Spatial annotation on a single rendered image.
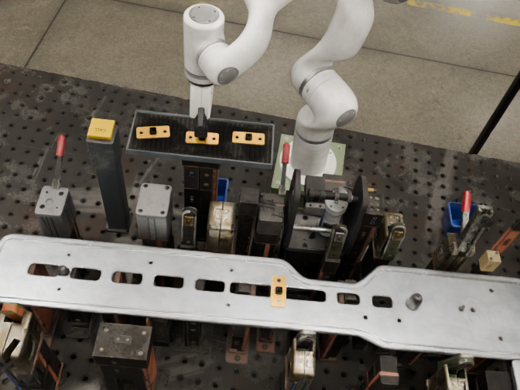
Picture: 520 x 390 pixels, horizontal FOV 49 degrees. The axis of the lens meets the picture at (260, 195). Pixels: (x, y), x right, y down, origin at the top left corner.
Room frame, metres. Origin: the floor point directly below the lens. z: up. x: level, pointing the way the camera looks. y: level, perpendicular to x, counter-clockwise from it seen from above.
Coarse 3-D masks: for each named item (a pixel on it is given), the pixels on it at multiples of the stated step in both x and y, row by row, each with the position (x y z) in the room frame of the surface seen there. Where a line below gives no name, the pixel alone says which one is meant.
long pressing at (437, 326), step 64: (0, 256) 0.61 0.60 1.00; (64, 256) 0.63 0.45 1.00; (128, 256) 0.66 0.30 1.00; (192, 256) 0.69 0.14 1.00; (256, 256) 0.73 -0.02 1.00; (192, 320) 0.53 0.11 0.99; (256, 320) 0.55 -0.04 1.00; (320, 320) 0.58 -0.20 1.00; (384, 320) 0.61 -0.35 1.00; (448, 320) 0.64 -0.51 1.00; (512, 320) 0.67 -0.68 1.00
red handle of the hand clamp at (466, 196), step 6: (468, 192) 0.93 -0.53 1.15; (468, 198) 0.92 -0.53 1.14; (462, 204) 0.91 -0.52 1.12; (468, 204) 0.90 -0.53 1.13; (462, 210) 0.89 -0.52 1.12; (468, 210) 0.89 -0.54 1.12; (462, 216) 0.88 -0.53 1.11; (468, 216) 0.88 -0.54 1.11; (462, 222) 0.87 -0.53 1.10; (462, 228) 0.85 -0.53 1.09; (462, 246) 0.82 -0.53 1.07
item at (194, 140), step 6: (186, 132) 0.96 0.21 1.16; (192, 132) 0.96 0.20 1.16; (186, 138) 0.94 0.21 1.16; (192, 138) 0.94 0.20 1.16; (198, 138) 0.95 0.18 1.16; (204, 138) 0.94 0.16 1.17; (210, 138) 0.96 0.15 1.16; (216, 138) 0.96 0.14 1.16; (204, 144) 0.93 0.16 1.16; (210, 144) 0.94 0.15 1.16; (216, 144) 0.94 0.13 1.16
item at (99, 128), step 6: (96, 120) 0.95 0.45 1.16; (102, 120) 0.96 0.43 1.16; (108, 120) 0.96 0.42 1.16; (90, 126) 0.93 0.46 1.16; (96, 126) 0.93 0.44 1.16; (102, 126) 0.94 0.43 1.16; (108, 126) 0.94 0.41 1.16; (114, 126) 0.95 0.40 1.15; (90, 132) 0.91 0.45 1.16; (96, 132) 0.91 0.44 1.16; (102, 132) 0.92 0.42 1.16; (108, 132) 0.92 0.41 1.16; (96, 138) 0.90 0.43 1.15; (102, 138) 0.90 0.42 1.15; (108, 138) 0.90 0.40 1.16
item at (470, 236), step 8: (480, 208) 0.84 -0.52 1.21; (488, 208) 0.84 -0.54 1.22; (472, 216) 0.84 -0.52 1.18; (480, 216) 0.83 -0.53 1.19; (488, 216) 0.82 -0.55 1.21; (472, 224) 0.82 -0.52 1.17; (480, 224) 0.83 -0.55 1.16; (488, 224) 0.80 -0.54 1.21; (464, 232) 0.82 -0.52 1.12; (472, 232) 0.82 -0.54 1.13; (480, 232) 0.82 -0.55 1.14; (464, 240) 0.81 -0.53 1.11; (472, 240) 0.82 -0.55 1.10
